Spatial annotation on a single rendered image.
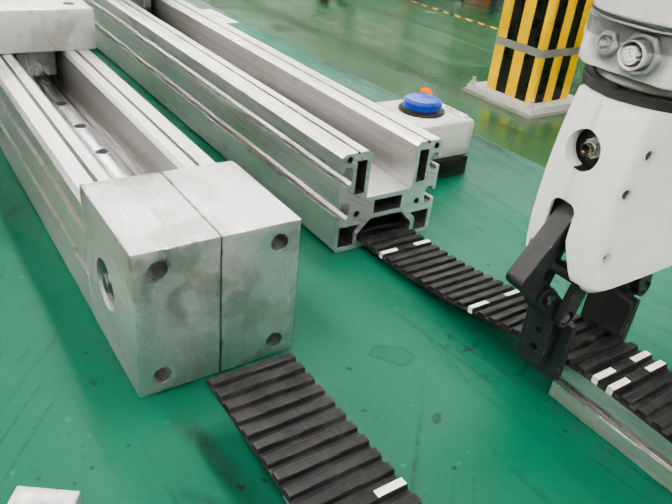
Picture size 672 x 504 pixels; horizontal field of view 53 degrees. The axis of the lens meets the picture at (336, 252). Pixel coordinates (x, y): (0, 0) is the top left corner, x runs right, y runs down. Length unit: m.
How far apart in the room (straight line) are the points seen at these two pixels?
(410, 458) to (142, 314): 0.16
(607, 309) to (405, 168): 0.20
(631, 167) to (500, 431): 0.17
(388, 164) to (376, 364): 0.21
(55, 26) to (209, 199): 0.37
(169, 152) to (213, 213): 0.12
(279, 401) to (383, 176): 0.28
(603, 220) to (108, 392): 0.28
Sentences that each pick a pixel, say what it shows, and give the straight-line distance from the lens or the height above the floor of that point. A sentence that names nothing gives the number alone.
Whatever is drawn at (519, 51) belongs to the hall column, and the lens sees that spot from 3.75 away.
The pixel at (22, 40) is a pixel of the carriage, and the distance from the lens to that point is 0.73.
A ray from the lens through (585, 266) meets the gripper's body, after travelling 0.36.
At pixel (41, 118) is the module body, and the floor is 0.86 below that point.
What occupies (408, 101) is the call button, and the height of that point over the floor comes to 0.85.
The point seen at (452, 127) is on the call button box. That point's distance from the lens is 0.69.
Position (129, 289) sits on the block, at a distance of 0.36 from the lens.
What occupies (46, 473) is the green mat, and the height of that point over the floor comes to 0.78.
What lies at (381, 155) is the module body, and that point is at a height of 0.84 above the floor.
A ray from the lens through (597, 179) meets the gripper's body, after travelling 0.35.
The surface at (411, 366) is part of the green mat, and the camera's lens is 0.44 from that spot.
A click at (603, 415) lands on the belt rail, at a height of 0.79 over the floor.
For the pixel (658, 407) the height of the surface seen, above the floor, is 0.82.
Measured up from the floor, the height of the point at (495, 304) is 0.80.
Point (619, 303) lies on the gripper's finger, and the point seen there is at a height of 0.83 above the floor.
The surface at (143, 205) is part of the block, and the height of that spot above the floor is 0.87.
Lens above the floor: 1.05
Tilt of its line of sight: 30 degrees down
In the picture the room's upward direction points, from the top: 6 degrees clockwise
